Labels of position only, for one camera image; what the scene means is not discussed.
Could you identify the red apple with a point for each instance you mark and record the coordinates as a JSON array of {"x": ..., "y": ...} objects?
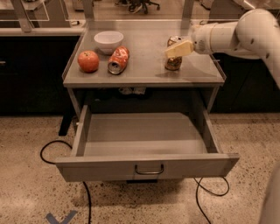
[{"x": 88, "y": 61}]

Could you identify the white bowl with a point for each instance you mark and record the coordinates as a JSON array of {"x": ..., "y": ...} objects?
[{"x": 108, "y": 41}]

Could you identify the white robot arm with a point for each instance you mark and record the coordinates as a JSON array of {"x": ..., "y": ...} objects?
[{"x": 256, "y": 35}]

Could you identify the grey metal cabinet table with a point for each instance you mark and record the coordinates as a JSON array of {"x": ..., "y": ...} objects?
[{"x": 180, "y": 99}]

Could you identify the black office chair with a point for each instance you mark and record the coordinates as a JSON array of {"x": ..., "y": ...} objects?
[{"x": 136, "y": 5}]

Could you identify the metal drawer handle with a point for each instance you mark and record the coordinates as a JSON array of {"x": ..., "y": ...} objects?
[{"x": 148, "y": 170}]

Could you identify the blue tape floor marker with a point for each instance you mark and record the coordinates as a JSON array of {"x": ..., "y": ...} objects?
[{"x": 51, "y": 219}]

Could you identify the open grey top drawer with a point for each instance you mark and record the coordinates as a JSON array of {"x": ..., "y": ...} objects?
[{"x": 106, "y": 147}]

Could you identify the red crushed soda can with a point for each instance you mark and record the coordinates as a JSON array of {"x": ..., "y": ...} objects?
[{"x": 118, "y": 60}]

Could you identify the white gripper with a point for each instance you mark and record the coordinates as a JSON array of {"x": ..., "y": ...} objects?
[{"x": 201, "y": 39}]

